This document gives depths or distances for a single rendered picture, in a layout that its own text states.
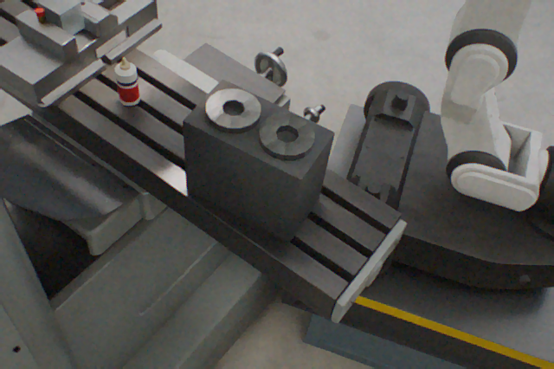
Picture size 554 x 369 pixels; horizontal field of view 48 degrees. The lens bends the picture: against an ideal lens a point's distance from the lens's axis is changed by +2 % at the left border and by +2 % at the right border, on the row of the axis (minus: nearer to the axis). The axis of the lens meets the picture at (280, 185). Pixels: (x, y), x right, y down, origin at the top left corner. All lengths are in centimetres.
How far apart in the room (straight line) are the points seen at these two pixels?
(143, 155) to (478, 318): 98
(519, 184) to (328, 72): 138
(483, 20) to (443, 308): 76
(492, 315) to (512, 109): 133
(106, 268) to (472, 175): 87
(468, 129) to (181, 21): 176
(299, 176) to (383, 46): 207
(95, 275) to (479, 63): 89
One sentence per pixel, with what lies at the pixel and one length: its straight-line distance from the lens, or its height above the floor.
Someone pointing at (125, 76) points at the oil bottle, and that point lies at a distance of 124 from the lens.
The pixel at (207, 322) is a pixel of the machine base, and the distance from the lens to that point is 182.
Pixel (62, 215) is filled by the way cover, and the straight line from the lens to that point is 113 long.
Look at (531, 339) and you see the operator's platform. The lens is 178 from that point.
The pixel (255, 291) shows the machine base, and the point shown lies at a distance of 191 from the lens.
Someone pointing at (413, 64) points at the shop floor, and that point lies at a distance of 293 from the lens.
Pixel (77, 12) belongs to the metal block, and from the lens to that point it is 133.
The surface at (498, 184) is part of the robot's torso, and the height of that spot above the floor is 71.
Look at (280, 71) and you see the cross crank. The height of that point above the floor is 65.
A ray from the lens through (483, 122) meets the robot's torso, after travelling 152.
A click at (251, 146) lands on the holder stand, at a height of 111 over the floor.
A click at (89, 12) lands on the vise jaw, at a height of 104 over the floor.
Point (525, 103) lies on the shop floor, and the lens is 295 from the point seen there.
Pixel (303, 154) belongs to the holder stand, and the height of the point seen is 112.
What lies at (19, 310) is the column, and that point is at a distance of 111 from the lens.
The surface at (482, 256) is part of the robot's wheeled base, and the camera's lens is 163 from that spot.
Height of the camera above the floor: 186
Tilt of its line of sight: 53 degrees down
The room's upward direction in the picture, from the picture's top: 9 degrees clockwise
